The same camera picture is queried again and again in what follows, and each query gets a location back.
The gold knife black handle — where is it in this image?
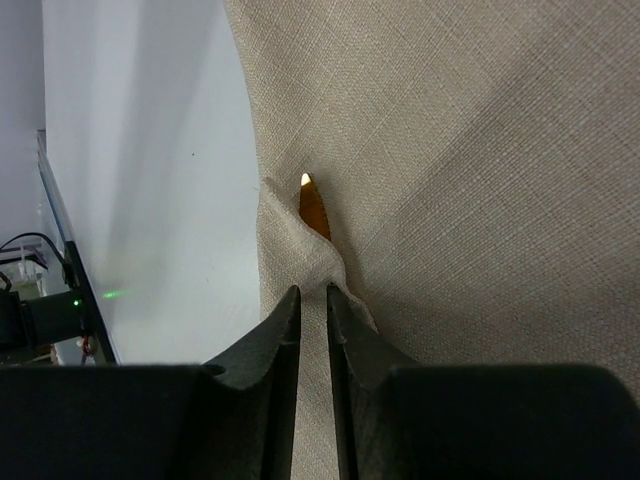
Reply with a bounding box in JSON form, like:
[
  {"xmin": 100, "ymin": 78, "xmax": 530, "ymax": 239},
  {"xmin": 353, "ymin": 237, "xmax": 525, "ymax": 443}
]
[{"xmin": 298, "ymin": 173, "xmax": 331, "ymax": 241}]

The beige cloth napkin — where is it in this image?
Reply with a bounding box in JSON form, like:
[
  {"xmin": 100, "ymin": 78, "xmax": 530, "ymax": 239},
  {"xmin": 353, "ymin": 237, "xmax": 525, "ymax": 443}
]
[{"xmin": 225, "ymin": 1, "xmax": 639, "ymax": 479}]

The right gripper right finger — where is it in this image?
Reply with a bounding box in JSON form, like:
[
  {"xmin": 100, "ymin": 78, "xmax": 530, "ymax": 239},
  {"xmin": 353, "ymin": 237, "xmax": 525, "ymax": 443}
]
[{"xmin": 327, "ymin": 285, "xmax": 639, "ymax": 479}]

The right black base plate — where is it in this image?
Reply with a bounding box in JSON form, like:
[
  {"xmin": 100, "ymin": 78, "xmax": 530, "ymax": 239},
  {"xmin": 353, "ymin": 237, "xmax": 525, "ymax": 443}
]
[{"xmin": 1, "ymin": 232, "xmax": 118, "ymax": 365}]

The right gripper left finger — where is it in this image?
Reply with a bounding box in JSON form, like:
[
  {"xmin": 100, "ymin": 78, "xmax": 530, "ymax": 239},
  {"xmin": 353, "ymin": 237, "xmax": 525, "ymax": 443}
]
[{"xmin": 1, "ymin": 287, "xmax": 301, "ymax": 479}]

